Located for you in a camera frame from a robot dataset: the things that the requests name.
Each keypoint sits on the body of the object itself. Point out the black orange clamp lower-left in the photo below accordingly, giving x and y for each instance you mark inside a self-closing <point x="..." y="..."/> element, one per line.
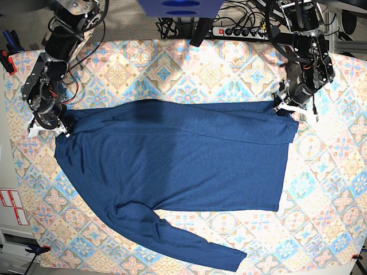
<point x="36" y="249"/>

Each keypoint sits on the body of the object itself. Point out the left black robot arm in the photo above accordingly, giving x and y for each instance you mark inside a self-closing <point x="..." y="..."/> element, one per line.
<point x="303" y="19"/>

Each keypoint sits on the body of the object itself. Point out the black orange clamp lower-right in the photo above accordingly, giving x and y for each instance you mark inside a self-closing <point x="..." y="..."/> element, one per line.
<point x="357" y="257"/>

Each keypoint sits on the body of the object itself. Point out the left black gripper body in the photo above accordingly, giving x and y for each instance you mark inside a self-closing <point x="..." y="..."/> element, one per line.
<point x="292" y="94"/>

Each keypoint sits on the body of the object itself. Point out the blue long-sleeve T-shirt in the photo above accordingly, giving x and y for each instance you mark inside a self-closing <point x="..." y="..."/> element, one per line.
<point x="129" y="161"/>

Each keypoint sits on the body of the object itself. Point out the blue box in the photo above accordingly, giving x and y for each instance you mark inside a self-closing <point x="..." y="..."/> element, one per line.
<point x="181" y="8"/>

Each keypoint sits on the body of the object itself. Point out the aluminium frame profile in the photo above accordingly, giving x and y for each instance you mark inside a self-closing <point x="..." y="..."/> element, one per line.
<point x="339" y="42"/>

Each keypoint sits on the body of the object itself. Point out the black red table clamp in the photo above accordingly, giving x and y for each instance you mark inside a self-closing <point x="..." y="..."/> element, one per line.
<point x="7" y="62"/>

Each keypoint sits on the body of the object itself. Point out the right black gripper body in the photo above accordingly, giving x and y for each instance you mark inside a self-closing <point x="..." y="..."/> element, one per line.
<point x="50" y="116"/>

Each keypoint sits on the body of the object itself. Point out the black stand post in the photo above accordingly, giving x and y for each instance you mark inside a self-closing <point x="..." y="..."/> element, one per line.
<point x="201" y="30"/>

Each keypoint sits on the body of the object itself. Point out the black round speaker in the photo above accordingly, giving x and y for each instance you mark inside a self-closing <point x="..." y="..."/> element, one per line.
<point x="348" y="23"/>

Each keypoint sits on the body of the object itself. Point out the patterned tablecloth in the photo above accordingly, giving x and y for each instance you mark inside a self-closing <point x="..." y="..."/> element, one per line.
<point x="321" y="221"/>

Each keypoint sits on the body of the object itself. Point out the white red labels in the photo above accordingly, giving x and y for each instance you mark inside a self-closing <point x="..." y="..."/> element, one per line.
<point x="11" y="203"/>

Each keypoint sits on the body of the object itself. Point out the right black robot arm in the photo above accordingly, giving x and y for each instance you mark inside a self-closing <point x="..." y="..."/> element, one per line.
<point x="69" y="30"/>

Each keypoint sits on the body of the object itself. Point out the white power strip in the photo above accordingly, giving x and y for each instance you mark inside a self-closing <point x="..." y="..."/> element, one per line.
<point x="239" y="32"/>

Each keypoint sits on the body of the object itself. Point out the blue handled clamp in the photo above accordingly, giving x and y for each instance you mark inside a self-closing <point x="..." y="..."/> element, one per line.
<point x="13" y="43"/>

